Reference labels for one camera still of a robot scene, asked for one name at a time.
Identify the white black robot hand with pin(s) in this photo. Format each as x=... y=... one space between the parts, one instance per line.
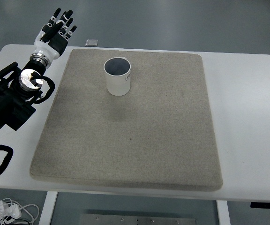
x=54 y=42

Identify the white ribbed cup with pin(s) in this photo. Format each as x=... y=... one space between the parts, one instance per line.
x=118 y=76

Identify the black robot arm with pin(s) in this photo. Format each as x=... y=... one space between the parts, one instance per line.
x=20 y=89

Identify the small grey floor box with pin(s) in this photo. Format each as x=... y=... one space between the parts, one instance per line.
x=91 y=42

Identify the beige felt mat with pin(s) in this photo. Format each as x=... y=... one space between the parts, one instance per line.
x=159 y=135

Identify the white table leg left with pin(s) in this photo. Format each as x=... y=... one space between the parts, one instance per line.
x=48 y=208

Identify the white table leg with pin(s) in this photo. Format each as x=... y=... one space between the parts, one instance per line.
x=48 y=208
x=223 y=213

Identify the metal floor plate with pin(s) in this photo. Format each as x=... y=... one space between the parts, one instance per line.
x=99 y=219

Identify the white table leg right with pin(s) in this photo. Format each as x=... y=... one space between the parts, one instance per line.
x=223 y=213

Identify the black desk control panel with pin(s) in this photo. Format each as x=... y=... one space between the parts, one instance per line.
x=260 y=205

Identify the white power strip with cables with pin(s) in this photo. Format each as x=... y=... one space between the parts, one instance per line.
x=13 y=213

